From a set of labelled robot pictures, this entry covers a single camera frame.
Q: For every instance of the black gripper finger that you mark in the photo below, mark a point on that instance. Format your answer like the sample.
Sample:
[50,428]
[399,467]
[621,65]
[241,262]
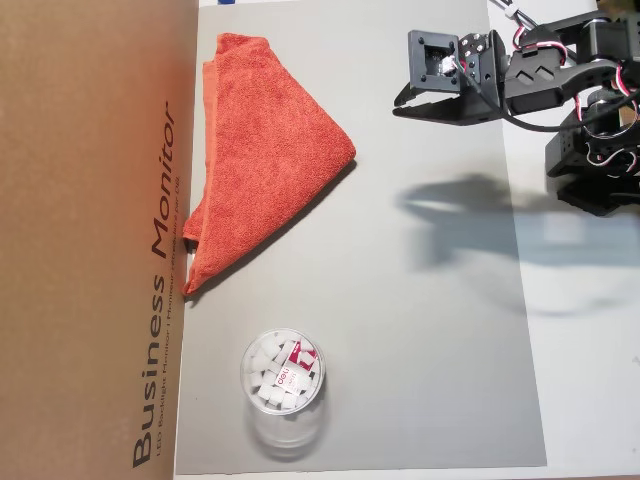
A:
[407,92]
[440,111]

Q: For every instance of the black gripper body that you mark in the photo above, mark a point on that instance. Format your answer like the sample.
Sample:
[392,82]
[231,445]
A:
[481,97]

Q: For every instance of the orange terry towel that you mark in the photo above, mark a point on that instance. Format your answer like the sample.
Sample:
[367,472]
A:
[265,150]

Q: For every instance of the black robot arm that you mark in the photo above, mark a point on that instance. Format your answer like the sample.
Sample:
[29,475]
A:
[595,100]

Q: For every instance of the grey table mat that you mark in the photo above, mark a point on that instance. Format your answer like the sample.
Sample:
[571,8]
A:
[375,250]

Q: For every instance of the red white eraser wrapper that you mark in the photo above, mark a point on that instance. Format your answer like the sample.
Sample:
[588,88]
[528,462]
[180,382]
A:
[295,365]

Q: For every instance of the white eraser cubes heap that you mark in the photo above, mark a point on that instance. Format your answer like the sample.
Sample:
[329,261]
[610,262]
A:
[265,380]

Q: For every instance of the clear plastic jar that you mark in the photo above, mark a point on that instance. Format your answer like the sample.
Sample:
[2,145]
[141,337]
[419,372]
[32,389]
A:
[285,425]

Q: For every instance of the brown cardboard monitor box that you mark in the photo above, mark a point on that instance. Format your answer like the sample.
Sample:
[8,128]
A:
[75,225]

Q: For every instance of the black square wrist camera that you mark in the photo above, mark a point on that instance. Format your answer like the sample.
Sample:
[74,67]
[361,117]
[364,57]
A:
[432,62]

